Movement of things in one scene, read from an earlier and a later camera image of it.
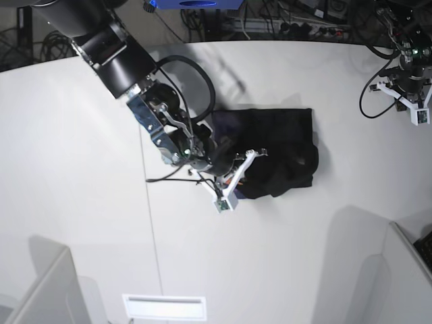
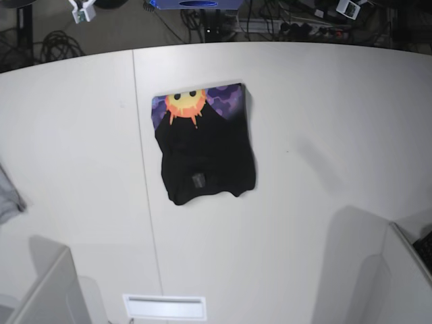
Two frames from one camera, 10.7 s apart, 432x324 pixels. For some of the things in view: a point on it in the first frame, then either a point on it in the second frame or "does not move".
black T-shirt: x=287 y=138 -> x=206 y=137
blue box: x=197 y=4 does not move
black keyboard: x=423 y=246 does not move
